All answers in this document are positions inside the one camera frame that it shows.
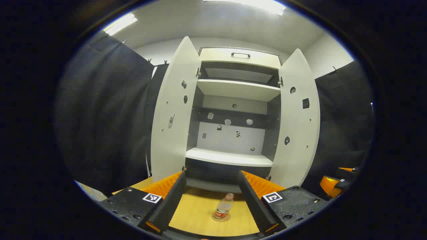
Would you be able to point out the black backdrop cloth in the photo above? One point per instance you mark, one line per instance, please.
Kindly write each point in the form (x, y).
(343, 126)
(106, 116)

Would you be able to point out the round wooden coaster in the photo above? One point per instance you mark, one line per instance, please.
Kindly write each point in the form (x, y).
(213, 217)

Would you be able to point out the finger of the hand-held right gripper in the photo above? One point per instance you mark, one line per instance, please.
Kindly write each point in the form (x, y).
(328, 185)
(348, 170)

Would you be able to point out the clear red-label water bottle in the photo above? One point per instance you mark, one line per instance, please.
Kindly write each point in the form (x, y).
(224, 208)

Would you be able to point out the white cabinet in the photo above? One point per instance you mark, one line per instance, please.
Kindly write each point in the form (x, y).
(233, 160)

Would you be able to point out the ceiling light panel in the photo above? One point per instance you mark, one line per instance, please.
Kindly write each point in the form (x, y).
(120, 24)

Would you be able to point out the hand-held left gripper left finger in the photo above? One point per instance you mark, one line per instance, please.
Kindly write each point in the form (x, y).
(170, 206)

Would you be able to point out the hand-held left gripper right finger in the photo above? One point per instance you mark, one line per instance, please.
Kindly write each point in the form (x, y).
(255, 206)

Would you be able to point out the white cabinet drawer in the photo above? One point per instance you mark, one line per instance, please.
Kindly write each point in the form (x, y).
(220, 57)

